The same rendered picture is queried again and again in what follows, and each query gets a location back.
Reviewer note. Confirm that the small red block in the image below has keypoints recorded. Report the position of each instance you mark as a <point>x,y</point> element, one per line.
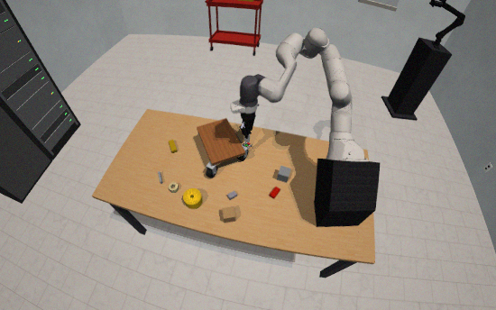
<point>274,192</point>

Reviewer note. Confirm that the yellow rectangular block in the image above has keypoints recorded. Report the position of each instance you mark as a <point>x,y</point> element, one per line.
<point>172,146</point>

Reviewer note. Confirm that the beige roll of masking tape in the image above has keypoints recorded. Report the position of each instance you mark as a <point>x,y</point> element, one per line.
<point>173,190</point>

